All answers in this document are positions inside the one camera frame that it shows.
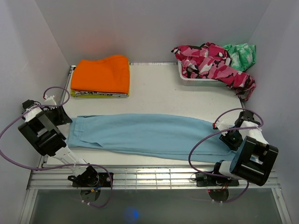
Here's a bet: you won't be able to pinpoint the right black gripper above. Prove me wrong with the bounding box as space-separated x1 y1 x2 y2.
219 126 243 152

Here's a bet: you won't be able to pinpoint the light blue trousers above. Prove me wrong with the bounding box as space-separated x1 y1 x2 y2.
67 113 235 163

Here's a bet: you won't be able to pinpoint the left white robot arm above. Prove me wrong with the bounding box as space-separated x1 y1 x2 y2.
18 99 100 187

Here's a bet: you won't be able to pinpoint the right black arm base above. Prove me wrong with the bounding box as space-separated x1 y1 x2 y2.
195 173 239 187

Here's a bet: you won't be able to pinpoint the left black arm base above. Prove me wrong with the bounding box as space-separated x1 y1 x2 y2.
67 172 114 188

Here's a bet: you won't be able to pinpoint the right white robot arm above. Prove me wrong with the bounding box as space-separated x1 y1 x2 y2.
211 111 278 186

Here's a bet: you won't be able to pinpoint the folded yellow patterned trousers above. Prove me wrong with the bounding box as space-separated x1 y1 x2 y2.
70 65 130 98

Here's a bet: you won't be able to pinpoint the folded orange trousers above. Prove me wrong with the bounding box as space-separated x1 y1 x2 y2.
71 55 130 94

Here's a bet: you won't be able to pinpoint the pink camouflage trousers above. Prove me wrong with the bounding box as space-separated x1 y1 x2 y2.
171 42 256 101

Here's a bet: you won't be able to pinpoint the green tie-dye trousers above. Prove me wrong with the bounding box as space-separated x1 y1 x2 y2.
223 43 256 72

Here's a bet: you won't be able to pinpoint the white plastic basket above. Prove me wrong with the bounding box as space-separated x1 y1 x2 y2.
178 62 227 87

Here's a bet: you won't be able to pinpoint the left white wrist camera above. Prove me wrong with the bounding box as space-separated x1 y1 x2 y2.
43 94 57 107

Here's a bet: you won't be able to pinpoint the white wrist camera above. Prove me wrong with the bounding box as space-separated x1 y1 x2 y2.
43 94 57 107
212 119 232 131

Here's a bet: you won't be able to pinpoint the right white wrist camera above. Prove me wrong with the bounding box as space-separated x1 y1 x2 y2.
212 119 232 131

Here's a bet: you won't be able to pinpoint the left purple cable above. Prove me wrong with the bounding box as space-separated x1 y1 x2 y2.
0 86 114 209

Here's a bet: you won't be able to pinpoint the aluminium mounting rail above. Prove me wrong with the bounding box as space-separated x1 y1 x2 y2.
26 164 280 190

